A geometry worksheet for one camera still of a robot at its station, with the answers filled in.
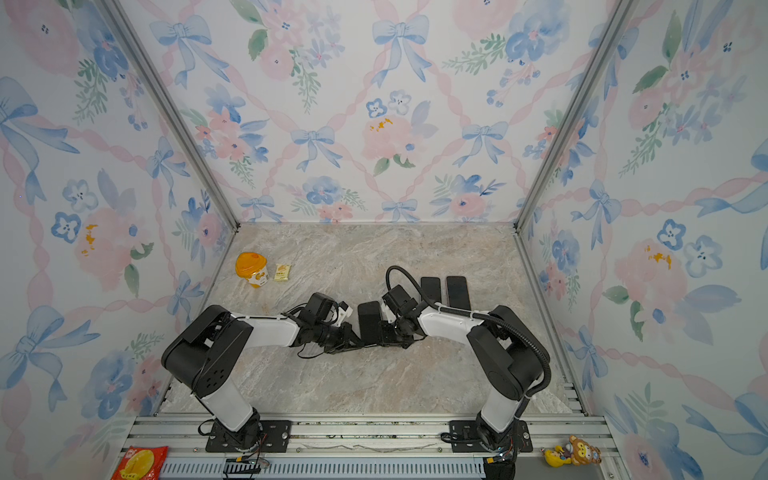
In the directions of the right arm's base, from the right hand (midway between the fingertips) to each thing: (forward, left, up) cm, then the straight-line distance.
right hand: (379, 339), depth 90 cm
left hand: (-2, +4, 0) cm, 5 cm away
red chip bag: (-32, +54, +2) cm, 63 cm away
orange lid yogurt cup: (+20, +41, +10) cm, 47 cm away
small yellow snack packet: (+24, +35, +2) cm, 42 cm away
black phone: (+8, +4, -1) cm, 9 cm away
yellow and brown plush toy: (-28, -47, +2) cm, 55 cm away
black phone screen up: (+18, -26, -2) cm, 32 cm away
